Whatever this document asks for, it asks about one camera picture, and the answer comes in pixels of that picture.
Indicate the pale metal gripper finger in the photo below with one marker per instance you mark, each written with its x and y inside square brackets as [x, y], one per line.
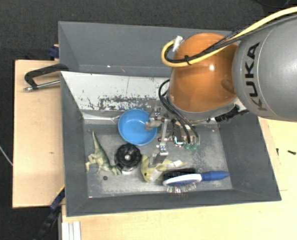
[156, 122]
[162, 149]

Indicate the blue bowl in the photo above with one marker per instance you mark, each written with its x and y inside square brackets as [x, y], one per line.
[133, 130]

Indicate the yellow-green soft toy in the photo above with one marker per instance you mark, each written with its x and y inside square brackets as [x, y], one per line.
[147, 171]

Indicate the black round knob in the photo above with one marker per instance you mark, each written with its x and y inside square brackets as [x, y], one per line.
[127, 156]

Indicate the white and blue brush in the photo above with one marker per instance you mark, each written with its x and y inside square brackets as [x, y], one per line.
[188, 178]

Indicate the green toy dinosaur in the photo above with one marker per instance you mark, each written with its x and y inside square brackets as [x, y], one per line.
[101, 157]

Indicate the grey metal bin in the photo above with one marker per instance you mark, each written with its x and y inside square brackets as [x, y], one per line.
[113, 46]

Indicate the pale wood board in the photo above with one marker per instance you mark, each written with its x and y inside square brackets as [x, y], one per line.
[36, 139]

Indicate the small black screw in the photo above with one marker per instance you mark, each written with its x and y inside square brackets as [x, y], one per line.
[292, 152]

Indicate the black cylinder on white bracket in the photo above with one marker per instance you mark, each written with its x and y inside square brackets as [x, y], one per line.
[229, 114]

